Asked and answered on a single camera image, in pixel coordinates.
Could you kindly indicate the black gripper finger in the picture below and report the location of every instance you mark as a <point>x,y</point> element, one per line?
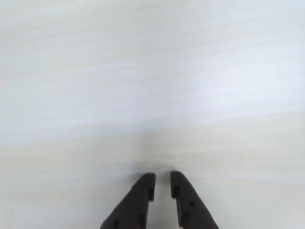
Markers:
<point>133,207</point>
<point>190,212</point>

